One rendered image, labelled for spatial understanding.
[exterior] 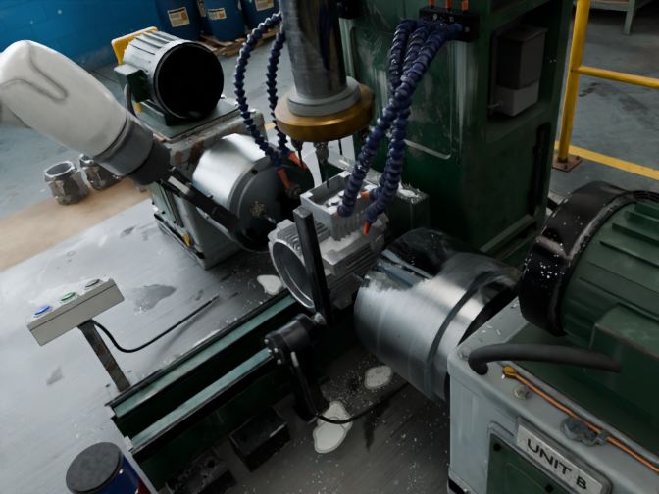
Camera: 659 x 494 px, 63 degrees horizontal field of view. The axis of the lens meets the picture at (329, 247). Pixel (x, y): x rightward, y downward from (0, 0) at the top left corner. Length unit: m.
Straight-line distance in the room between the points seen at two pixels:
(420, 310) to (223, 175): 0.60
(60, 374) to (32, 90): 0.81
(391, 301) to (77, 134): 0.51
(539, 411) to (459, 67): 0.57
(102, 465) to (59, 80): 0.47
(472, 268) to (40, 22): 5.96
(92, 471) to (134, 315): 0.86
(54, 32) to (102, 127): 5.72
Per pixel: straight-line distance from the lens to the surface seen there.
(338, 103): 0.92
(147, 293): 1.53
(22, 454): 1.33
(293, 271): 1.16
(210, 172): 1.27
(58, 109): 0.79
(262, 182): 1.21
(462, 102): 1.00
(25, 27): 6.46
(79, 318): 1.14
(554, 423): 0.67
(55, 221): 3.50
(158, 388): 1.11
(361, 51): 1.16
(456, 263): 0.84
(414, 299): 0.82
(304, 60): 0.91
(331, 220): 1.01
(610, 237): 0.61
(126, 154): 0.84
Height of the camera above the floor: 1.71
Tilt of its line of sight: 38 degrees down
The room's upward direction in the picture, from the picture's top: 11 degrees counter-clockwise
